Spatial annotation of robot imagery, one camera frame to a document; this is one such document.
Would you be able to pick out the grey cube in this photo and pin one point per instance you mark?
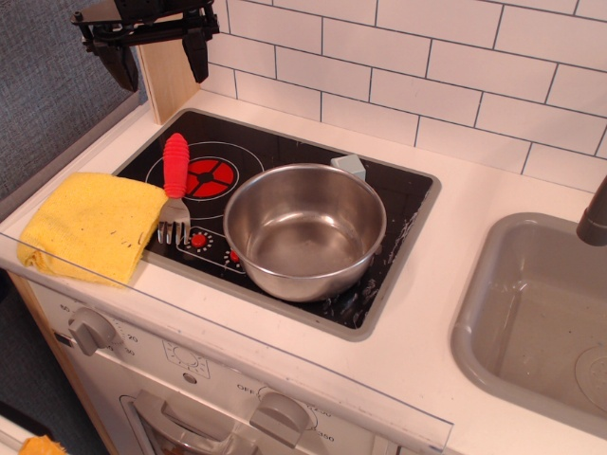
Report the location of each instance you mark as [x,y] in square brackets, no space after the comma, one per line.
[351,164]

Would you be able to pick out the grey toy sink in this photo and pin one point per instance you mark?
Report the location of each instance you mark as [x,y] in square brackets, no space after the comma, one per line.
[532,325]

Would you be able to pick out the yellow cloth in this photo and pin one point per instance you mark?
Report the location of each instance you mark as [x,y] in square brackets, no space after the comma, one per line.
[92,228]

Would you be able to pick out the wooden side post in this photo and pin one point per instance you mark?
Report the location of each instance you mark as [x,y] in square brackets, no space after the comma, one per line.
[168,78]

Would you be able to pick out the grey faucet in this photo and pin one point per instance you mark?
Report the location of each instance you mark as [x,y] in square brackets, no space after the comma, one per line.
[592,228]

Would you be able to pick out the black toy stove top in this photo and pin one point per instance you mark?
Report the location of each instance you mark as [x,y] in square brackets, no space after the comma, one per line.
[223,156]

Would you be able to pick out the grey oven knob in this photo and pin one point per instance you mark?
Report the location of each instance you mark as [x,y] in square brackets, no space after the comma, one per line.
[281,418]
[91,330]

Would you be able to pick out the red handled toy fork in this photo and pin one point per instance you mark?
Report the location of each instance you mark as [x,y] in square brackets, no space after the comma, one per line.
[175,219]

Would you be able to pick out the stainless steel pot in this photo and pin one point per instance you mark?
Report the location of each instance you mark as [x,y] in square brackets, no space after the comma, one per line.
[305,232]

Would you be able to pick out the grey oven door handle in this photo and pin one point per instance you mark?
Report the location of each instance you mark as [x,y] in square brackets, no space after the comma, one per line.
[187,427]

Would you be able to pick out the right grey oven knob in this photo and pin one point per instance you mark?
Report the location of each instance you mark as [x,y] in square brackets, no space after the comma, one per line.
[281,418]

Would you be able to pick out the orange cloth on floor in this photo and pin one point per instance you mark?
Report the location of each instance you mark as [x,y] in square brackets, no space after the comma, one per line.
[41,445]

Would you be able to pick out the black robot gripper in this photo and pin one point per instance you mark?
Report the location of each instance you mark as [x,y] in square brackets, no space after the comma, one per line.
[113,24]

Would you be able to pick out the left grey oven knob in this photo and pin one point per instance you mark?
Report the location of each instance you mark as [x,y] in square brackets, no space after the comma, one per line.
[91,330]

